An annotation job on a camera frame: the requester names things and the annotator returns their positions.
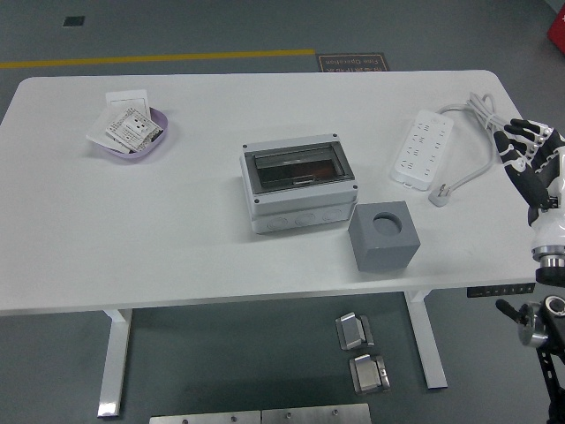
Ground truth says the purple plastic tray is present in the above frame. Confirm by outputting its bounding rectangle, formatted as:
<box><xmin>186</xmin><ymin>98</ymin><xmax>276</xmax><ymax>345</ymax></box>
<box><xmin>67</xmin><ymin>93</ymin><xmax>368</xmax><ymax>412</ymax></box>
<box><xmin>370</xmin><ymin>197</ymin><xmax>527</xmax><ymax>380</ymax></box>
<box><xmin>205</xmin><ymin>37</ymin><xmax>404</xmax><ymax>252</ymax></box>
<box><xmin>90</xmin><ymin>105</ymin><xmax>171</xmax><ymax>161</ymax></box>

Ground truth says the silver metal block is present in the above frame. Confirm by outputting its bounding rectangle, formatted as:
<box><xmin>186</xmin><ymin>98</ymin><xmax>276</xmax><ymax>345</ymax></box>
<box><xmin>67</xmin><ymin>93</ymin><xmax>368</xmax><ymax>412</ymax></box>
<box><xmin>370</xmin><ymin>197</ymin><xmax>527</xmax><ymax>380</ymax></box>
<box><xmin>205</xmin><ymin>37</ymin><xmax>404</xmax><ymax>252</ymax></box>
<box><xmin>348</xmin><ymin>352</ymin><xmax>392</xmax><ymax>395</ymax></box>
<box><xmin>334</xmin><ymin>311</ymin><xmax>375</xmax><ymax>352</ymax></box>

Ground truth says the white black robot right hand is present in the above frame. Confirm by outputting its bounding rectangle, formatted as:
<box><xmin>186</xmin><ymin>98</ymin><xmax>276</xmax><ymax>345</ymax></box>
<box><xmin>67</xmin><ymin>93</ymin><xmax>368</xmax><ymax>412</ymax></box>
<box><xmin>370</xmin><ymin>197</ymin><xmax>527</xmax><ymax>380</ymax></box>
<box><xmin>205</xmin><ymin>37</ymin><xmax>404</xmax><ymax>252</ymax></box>
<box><xmin>493</xmin><ymin>117</ymin><xmax>565</xmax><ymax>257</ymax></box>

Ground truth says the white table leg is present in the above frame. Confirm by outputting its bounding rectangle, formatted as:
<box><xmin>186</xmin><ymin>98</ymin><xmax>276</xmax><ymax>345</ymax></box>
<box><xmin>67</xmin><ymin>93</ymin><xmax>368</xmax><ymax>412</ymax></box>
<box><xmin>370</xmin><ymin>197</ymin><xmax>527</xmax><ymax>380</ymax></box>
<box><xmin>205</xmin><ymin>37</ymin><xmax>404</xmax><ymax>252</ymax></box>
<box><xmin>403</xmin><ymin>289</ymin><xmax>449</xmax><ymax>390</ymax></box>
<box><xmin>96</xmin><ymin>307</ymin><xmax>133</xmax><ymax>419</ymax></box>

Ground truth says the black table control panel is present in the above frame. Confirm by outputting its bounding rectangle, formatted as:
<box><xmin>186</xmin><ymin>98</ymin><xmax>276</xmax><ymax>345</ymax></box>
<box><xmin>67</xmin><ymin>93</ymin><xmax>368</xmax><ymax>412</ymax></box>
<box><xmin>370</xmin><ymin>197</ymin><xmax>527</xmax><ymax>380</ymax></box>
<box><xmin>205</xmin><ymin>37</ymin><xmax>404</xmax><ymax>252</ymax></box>
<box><xmin>466</xmin><ymin>284</ymin><xmax>536</xmax><ymax>298</ymax></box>

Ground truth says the white socket panel with print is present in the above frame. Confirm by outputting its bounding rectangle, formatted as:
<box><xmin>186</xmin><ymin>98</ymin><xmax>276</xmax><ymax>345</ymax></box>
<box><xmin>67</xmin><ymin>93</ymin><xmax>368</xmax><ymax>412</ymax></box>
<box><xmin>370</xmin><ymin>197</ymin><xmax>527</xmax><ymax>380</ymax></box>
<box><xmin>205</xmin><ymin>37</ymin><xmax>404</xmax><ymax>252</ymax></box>
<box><xmin>104</xmin><ymin>107</ymin><xmax>164</xmax><ymax>154</ymax></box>

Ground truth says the grey cube with round hole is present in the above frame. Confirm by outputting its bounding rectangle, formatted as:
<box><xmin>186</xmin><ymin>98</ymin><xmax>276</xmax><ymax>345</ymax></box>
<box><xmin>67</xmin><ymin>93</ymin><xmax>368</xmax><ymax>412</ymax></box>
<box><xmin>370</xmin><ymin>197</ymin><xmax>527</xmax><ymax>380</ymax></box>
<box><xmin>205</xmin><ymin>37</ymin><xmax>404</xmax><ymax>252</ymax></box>
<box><xmin>347</xmin><ymin>201</ymin><xmax>420</xmax><ymax>273</ymax></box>

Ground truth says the white power strip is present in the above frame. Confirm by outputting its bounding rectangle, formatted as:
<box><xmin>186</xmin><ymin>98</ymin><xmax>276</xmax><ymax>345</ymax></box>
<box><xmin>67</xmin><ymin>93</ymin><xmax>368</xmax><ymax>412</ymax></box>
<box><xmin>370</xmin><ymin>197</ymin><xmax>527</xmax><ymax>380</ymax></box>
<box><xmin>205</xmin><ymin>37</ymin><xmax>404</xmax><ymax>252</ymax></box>
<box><xmin>390</xmin><ymin>109</ymin><xmax>456</xmax><ymax>192</ymax></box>

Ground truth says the dark floor sign with text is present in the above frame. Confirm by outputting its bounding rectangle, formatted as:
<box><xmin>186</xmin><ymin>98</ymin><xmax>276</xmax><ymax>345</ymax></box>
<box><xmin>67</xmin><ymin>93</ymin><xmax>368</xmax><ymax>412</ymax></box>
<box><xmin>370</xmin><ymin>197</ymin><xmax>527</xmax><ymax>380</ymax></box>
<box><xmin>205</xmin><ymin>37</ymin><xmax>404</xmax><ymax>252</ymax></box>
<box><xmin>315</xmin><ymin>52</ymin><xmax>392</xmax><ymax>73</ymax></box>

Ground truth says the white switch plate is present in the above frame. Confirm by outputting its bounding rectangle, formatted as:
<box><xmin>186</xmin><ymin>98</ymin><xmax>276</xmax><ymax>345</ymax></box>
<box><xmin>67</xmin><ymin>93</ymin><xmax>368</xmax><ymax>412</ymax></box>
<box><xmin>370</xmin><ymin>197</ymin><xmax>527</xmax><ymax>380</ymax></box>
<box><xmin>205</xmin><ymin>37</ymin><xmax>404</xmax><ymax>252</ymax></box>
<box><xmin>104</xmin><ymin>89</ymin><xmax>150</xmax><ymax>117</ymax></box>

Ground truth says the white flat packet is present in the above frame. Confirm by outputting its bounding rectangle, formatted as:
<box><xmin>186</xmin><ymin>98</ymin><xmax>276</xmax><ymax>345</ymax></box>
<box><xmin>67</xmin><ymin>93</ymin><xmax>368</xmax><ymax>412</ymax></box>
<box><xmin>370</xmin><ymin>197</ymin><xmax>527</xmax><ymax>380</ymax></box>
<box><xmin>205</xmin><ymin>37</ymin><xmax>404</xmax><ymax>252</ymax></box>
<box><xmin>86</xmin><ymin>108</ymin><xmax>133</xmax><ymax>155</ymax></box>

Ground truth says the red box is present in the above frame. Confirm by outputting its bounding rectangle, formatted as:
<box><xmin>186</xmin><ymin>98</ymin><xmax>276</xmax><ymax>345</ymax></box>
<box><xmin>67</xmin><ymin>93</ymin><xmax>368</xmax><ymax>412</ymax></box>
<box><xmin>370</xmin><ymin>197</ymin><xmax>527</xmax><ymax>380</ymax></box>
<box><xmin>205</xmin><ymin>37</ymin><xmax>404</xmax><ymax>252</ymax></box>
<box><xmin>546</xmin><ymin>11</ymin><xmax>565</xmax><ymax>57</ymax></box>

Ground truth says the yellow floor tape line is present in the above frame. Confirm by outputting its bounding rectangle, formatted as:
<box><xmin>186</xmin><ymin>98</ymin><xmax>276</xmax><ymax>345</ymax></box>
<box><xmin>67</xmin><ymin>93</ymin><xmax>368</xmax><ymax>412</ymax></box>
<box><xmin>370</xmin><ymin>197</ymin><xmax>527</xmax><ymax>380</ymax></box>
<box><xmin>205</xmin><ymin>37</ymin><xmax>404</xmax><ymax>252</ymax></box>
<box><xmin>0</xmin><ymin>48</ymin><xmax>317</xmax><ymax>71</ymax></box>

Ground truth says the grey junction box with lid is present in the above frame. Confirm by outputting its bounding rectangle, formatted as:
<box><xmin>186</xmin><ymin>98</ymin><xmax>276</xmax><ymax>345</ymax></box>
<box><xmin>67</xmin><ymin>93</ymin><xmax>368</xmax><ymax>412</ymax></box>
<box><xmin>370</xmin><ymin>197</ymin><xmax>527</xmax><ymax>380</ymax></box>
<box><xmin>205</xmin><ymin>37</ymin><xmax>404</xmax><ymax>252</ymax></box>
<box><xmin>240</xmin><ymin>133</ymin><xmax>359</xmax><ymax>235</ymax></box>

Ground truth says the grey metal plate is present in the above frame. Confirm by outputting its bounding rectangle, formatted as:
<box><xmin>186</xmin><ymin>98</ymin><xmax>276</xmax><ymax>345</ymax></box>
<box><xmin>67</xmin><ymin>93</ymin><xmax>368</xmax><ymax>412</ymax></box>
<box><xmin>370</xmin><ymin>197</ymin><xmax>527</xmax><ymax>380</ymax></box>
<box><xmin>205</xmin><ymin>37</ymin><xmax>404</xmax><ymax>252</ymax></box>
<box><xmin>260</xmin><ymin>402</ymin><xmax>372</xmax><ymax>424</ymax></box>
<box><xmin>148</xmin><ymin>409</ymin><xmax>262</xmax><ymax>424</ymax></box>

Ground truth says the white power cord with plug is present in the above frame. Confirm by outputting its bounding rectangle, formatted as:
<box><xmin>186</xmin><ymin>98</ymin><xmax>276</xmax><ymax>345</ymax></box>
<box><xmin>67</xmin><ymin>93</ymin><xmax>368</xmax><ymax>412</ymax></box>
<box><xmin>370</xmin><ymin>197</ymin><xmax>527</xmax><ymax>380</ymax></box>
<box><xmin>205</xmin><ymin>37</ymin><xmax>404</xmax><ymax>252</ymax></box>
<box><xmin>428</xmin><ymin>91</ymin><xmax>523</xmax><ymax>208</ymax></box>

